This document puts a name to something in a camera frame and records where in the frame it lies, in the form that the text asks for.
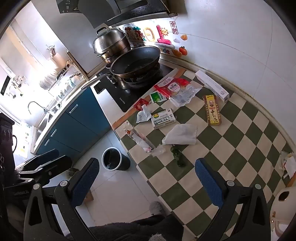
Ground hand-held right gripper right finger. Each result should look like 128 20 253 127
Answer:
195 158 271 241

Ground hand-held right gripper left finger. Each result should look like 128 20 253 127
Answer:
23 158 100 241

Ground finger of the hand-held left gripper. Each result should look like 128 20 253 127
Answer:
23 149 60 171
14 155 73 183

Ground black trash bin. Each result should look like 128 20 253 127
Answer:
102 147 131 172

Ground red and clear sugar bag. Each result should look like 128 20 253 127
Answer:
154 77 202 107

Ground steel sink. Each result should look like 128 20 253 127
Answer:
35 111 57 149

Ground green and cream checkered mat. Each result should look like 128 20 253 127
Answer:
113 68 295 241

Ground blue kitchen cabinet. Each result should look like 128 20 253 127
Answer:
35 88 113 161

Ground white tissue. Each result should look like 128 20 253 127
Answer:
161 124 198 146

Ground curved faucet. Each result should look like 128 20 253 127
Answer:
28 101 49 115

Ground small crumpled clear wrapper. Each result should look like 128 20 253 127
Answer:
150 144 166 156

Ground grey fuzzy slipper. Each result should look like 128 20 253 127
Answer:
149 201 166 217

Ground yellow cardboard box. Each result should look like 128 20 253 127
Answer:
203 95 223 127

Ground long clear plastic wrapper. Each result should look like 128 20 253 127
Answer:
124 122 156 153

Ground person's dark trouser leg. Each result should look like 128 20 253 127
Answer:
88 214 185 241

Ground green and white medicine box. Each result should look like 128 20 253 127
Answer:
151 108 177 129

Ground dish rack with dishes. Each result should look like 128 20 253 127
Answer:
39 52 89 99

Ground loose paper slips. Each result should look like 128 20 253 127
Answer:
277 151 296 179

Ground crumpled white wrapper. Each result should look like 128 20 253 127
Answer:
135 104 153 124

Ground black gas stove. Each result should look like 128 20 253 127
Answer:
94 62 174 113

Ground long white cardboard box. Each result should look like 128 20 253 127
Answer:
195 70 230 102

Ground red sachet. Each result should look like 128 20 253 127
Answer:
133 98 149 112

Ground green sachet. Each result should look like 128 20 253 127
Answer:
149 91 167 104

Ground black wok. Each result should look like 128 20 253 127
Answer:
96 46 161 80

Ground stainless steel steamer pot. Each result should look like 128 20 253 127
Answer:
92 27 132 64

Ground black range hood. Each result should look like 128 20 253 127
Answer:
55 0 178 29

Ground colourful wall stickers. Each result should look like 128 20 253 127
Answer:
124 21 188 58

